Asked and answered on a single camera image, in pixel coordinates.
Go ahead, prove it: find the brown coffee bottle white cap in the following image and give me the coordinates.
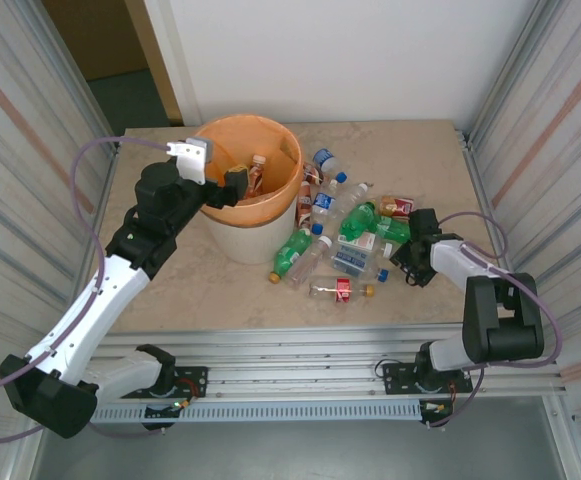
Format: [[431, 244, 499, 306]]
[[247, 153, 269, 199]]

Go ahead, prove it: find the small green bottle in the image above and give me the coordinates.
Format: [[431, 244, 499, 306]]
[[373, 215, 412, 245]]

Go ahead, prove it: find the red gold label bottle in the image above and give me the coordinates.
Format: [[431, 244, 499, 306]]
[[379, 195, 416, 217]]

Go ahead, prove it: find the clear bottle white red label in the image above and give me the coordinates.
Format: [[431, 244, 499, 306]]
[[337, 230, 394, 257]]

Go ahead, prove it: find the crushed green bottle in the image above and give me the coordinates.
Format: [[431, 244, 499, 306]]
[[338, 201, 379, 241]]

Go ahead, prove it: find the slim clear bottle white cap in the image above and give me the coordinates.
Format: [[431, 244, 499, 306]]
[[327, 182, 371, 221]]

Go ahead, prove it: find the soda water bottle blue label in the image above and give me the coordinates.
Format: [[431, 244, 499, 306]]
[[329, 244, 390, 282]]

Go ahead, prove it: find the blue label bottle blue cap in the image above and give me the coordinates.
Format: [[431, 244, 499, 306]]
[[309, 189, 339, 236]]

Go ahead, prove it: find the green bottle yellow cap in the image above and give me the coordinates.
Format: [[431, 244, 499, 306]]
[[268, 227, 315, 285]]

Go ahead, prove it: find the clear brownish bottle white cap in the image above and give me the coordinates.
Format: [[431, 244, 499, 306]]
[[287, 234, 334, 289]]

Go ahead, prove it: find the white bin with orange liner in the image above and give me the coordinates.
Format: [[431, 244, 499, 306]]
[[189, 114, 305, 229]]

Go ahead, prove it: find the white round waste bin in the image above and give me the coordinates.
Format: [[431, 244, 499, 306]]
[[202, 197, 299, 265]]

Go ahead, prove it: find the ribbed metal side panel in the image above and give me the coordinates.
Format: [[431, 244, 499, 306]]
[[467, 0, 581, 480], [0, 0, 121, 480]]

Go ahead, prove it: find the brown wooden door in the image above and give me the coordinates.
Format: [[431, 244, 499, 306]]
[[39, 0, 184, 126]]

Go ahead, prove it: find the aluminium side rail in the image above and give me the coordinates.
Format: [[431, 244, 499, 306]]
[[454, 127, 539, 356]]

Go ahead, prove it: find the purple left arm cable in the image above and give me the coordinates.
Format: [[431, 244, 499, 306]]
[[0, 135, 171, 446]]

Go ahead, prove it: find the white door frame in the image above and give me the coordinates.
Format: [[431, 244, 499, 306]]
[[142, 0, 204, 126]]

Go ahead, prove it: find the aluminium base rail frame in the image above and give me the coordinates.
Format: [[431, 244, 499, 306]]
[[29, 323, 569, 401]]

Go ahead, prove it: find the grey slotted cable duct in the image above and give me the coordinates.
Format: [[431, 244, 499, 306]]
[[89, 402, 424, 424]]

